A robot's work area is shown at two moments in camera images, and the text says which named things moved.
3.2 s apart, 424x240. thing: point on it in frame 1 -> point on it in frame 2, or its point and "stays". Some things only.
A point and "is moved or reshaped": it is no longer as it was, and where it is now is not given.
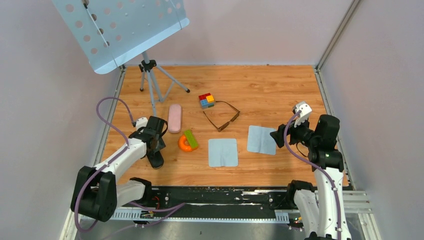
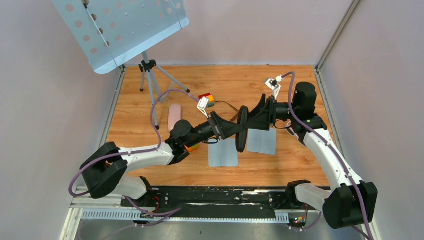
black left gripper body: (160, 144) -> (218, 130)
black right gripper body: (302, 133) -> (271, 114)
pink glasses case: (174, 118) stays
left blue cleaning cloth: (222, 152) stays
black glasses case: (156, 158) is moved or reshaped
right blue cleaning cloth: (260, 140) stays
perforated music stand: (109, 32) stays
